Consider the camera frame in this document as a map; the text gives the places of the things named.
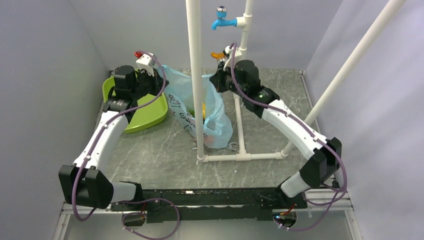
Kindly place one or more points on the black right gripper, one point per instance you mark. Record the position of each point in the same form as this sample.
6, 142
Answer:
217, 79

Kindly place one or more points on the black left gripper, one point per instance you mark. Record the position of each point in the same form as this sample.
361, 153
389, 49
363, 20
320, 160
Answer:
157, 80

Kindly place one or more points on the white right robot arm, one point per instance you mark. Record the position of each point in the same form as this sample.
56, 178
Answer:
321, 153

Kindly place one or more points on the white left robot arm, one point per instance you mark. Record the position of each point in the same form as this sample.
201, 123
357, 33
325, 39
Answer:
83, 182

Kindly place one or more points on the yellow fake mango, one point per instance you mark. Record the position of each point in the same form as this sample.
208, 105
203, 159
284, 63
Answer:
204, 111

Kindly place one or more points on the green fake grape bunch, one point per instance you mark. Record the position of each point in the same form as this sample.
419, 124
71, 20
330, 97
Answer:
190, 111

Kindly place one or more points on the orange plastic faucet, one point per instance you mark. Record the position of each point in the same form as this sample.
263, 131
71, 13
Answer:
218, 56

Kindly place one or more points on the lime green plastic basin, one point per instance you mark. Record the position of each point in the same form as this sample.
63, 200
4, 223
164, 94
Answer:
145, 117

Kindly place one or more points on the blue plastic faucet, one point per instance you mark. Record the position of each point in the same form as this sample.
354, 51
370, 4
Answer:
221, 21

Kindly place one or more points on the silver combination wrench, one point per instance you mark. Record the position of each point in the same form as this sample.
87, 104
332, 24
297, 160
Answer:
232, 146

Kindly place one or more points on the white diagonal pole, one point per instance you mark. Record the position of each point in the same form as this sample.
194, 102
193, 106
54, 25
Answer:
381, 21

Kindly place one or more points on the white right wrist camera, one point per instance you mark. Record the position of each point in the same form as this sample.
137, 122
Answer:
230, 56

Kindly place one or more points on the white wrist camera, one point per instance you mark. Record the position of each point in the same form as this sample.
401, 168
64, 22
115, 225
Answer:
230, 56
145, 62

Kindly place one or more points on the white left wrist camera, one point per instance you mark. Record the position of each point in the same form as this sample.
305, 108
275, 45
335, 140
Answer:
145, 62

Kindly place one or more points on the white PVC pipe frame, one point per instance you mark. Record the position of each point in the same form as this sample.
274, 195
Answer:
244, 22

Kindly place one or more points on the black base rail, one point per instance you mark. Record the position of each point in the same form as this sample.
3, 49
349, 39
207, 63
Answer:
260, 203

